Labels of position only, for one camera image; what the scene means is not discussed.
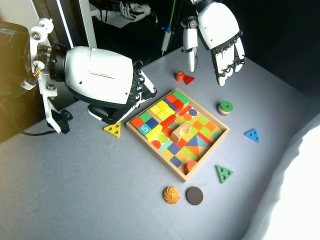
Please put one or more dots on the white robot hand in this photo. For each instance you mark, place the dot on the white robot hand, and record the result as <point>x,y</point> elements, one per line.
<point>100,75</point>
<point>217,25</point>

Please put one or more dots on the orange cylinder piece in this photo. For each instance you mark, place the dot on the orange cylinder piece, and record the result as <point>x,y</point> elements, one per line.
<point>179,76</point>

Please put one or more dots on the spare white robot hand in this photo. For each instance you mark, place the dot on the spare white robot hand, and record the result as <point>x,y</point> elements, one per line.
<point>132,12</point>

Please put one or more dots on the green rectangular block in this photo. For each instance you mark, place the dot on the green rectangular block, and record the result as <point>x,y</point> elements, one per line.
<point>181,97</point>

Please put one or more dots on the wooden block tray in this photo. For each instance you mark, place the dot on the wooden block tray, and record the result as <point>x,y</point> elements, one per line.
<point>183,178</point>

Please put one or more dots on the blue plug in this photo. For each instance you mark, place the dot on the blue plug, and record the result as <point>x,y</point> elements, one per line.
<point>168,29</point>

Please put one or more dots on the white connector stick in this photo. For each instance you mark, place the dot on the white connector stick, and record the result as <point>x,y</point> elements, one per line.
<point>166,41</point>

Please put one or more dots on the white board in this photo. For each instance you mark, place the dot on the white board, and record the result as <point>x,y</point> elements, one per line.
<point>115,22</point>

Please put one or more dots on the yellow triangle with holes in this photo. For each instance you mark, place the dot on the yellow triangle with holes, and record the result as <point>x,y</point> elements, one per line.
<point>110,128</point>

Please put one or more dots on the orange cube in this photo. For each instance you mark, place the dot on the orange cube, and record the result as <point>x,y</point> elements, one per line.
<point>136,122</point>

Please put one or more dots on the black column with light strip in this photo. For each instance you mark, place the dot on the black column with light strip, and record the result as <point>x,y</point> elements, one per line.
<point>75,20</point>

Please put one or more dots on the green cube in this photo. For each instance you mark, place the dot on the green cube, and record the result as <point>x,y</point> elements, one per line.
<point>145,116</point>

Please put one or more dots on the red triangle with holes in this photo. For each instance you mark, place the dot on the red triangle with holes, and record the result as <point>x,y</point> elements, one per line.
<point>188,80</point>

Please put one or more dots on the yellow cube number two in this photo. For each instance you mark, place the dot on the yellow cube number two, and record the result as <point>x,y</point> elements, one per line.
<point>155,109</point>

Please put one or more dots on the plain yellow cube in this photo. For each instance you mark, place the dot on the plain yellow cube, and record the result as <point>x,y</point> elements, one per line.
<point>163,104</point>

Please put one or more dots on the dark blue cube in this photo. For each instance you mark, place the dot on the dark blue cube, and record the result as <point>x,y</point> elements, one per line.
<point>151,122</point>

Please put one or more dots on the light blue cube number five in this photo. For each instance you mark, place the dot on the light blue cube number five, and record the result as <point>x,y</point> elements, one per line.
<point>145,129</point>

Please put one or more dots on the yellow cube number five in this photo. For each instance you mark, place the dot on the yellow cube number five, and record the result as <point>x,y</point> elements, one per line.
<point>162,115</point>

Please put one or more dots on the yellow cube number three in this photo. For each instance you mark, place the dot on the yellow cube number three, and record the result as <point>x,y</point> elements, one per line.
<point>170,110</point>

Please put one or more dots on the white cabinet panel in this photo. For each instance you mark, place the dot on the white cabinet panel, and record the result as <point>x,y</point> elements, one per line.
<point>25,10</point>

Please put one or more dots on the grey table cloth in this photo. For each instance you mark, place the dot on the grey table cloth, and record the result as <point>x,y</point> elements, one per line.
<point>87,187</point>

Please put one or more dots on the blue triangle with holes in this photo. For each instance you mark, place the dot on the blue triangle with holes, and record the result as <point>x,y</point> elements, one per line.
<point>250,136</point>

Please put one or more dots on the orange swirl toy cookie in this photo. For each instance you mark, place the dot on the orange swirl toy cookie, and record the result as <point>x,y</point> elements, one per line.
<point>171,195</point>

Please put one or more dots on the green triangle with holes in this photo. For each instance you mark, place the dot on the green triangle with holes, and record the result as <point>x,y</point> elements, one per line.
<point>220,175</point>

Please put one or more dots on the brown chocolate toy cookie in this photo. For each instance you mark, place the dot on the brown chocolate toy cookie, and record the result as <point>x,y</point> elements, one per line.
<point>194,196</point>

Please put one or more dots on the white post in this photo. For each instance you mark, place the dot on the white post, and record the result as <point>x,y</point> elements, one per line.
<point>88,22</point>

